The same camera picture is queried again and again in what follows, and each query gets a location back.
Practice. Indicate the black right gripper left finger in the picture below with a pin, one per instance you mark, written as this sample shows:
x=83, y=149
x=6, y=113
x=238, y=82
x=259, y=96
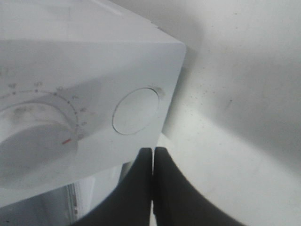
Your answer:
x=130, y=202

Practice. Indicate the white microwave oven body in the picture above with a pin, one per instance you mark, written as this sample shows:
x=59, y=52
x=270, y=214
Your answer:
x=82, y=57

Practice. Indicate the white round door button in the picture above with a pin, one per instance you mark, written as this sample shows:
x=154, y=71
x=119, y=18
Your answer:
x=135, y=111

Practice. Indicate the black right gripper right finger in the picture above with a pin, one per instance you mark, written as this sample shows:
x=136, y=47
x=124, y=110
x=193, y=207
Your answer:
x=176, y=201

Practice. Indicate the white lower timer knob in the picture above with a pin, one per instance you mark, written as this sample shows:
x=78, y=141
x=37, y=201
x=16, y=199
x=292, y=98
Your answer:
x=37, y=144

